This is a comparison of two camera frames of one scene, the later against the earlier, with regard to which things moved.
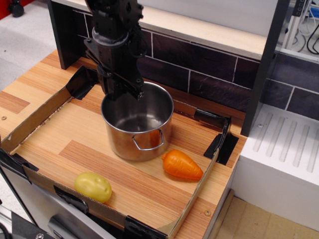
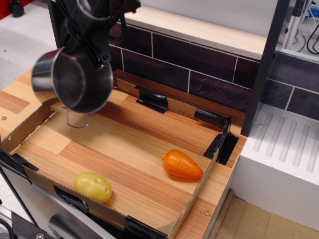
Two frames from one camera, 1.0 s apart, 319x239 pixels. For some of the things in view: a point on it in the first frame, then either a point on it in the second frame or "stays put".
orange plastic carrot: [179, 163] stays put
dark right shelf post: [265, 63] stays put
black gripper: [121, 61] -> [81, 28]
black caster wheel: [16, 9] stays put
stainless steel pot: [139, 130] -> [74, 79]
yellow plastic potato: [93, 185] stays put
